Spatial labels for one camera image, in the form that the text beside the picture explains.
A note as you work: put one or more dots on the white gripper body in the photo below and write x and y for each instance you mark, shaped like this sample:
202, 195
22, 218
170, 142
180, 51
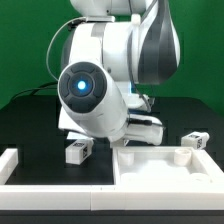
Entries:
143, 128

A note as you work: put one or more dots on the white square table top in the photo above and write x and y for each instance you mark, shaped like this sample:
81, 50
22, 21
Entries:
145, 166

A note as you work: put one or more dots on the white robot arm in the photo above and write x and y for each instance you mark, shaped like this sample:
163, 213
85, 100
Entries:
120, 43

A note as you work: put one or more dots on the paper sheet with tags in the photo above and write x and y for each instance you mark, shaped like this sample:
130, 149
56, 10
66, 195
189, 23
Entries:
75, 136

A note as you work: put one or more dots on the white U-shaped fence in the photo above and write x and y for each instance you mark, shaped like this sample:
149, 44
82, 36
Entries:
177, 196

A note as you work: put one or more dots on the black camera on stand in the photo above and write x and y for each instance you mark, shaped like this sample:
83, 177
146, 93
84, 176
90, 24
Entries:
75, 22

